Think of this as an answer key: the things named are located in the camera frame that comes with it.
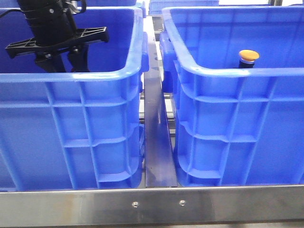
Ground blue plastic bin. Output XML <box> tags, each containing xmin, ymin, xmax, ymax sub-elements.
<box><xmin>161</xmin><ymin>6</ymin><xmax>304</xmax><ymax>186</ymax></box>
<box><xmin>0</xmin><ymin>7</ymin><xmax>149</xmax><ymax>192</ymax></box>

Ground left blue plastic bin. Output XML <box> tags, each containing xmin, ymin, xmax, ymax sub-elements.
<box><xmin>0</xmin><ymin>7</ymin><xmax>149</xmax><ymax>192</ymax></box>

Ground rear right blue bin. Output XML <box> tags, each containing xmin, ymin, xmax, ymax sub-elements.
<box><xmin>149</xmin><ymin>0</ymin><xmax>219</xmax><ymax>15</ymax></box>

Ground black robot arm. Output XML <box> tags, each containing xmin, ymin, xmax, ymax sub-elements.
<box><xmin>5</xmin><ymin>0</ymin><xmax>109</xmax><ymax>73</ymax></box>

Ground rail screw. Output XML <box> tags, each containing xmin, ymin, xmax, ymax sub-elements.
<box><xmin>179</xmin><ymin>200</ymin><xmax>186</xmax><ymax>207</ymax></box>
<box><xmin>132</xmin><ymin>201</ymin><xmax>139</xmax><ymax>208</ymax></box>

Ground steel front rail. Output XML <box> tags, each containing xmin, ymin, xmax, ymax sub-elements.
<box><xmin>0</xmin><ymin>185</ymin><xmax>304</xmax><ymax>227</ymax></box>

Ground left rail screw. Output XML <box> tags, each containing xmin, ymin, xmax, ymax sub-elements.
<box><xmin>132</xmin><ymin>201</ymin><xmax>139</xmax><ymax>208</ymax></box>

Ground right rail screw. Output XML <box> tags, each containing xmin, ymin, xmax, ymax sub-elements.
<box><xmin>179</xmin><ymin>200</ymin><xmax>186</xmax><ymax>207</ymax></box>

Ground dark metal divider bar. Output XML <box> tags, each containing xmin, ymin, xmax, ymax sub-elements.
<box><xmin>144</xmin><ymin>16</ymin><xmax>178</xmax><ymax>188</ymax></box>

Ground yellow mushroom push button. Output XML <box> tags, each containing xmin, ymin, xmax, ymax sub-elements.
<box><xmin>238</xmin><ymin>49</ymin><xmax>260</xmax><ymax>69</ymax></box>

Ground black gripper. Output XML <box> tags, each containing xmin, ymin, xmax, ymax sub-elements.
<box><xmin>5</xmin><ymin>9</ymin><xmax>109</xmax><ymax>73</ymax></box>

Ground rear left blue bin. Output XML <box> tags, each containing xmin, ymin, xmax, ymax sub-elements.
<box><xmin>86</xmin><ymin>0</ymin><xmax>146</xmax><ymax>18</ymax></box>

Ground right blue plastic bin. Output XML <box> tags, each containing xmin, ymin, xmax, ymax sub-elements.
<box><xmin>161</xmin><ymin>6</ymin><xmax>304</xmax><ymax>186</ymax></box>

